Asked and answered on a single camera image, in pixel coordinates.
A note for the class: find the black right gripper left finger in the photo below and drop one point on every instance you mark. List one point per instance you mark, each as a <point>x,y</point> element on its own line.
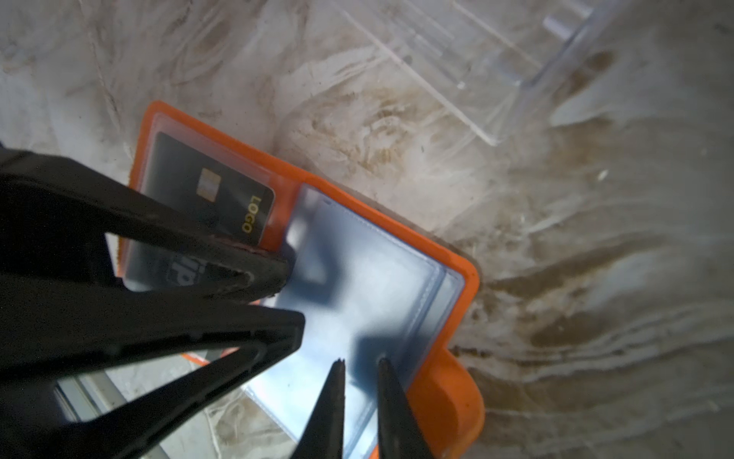
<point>324,433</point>

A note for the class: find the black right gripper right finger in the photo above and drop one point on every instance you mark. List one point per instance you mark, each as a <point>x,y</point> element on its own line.
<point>399,435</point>

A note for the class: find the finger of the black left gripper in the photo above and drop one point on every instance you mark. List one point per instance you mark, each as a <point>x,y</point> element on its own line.
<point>56,212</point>
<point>51,330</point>

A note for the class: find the black card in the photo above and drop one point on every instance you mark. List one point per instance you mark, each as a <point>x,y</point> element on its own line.
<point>221,198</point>

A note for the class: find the orange card holder wallet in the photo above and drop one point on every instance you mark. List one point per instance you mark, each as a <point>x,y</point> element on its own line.
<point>368,287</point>

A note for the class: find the clear acrylic card stand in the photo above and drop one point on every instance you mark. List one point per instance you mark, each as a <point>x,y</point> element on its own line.
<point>490,63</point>

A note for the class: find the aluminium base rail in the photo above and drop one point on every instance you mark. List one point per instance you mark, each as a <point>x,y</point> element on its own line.
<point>88,396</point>

